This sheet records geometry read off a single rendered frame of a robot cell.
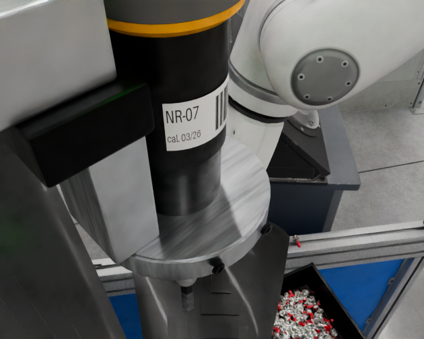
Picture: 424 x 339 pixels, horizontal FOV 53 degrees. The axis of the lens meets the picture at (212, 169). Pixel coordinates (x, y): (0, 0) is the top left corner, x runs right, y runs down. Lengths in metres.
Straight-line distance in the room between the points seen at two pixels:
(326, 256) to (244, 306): 0.48
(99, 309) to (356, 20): 0.25
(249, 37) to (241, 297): 0.26
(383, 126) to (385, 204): 0.61
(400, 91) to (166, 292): 2.42
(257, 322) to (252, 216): 0.31
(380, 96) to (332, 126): 1.66
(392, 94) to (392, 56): 2.42
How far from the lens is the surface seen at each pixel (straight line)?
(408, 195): 2.31
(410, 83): 2.75
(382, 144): 2.55
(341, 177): 0.93
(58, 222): 0.30
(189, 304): 0.23
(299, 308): 0.83
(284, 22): 0.32
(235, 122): 0.42
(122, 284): 0.88
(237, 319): 0.45
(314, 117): 0.95
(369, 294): 1.17
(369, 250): 0.95
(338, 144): 1.01
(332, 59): 0.30
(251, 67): 0.39
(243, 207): 0.15
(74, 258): 0.29
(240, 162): 0.17
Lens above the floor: 1.57
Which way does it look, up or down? 45 degrees down
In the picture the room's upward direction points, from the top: straight up
